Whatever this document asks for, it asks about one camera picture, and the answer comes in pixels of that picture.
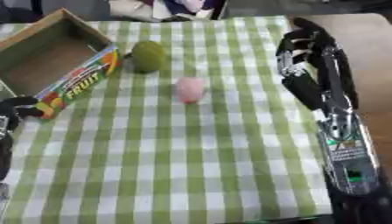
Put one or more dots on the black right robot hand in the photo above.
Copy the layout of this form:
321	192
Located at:
326	70

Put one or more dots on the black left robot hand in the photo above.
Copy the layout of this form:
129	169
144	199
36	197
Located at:
9	116

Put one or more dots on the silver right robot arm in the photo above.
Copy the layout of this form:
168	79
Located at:
349	163

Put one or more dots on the tan cardboard box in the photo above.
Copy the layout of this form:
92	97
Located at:
53	62

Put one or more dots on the pink toy fruit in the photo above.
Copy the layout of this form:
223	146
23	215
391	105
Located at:
190	89

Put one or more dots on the green toy fruit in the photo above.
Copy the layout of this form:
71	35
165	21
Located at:
148	56

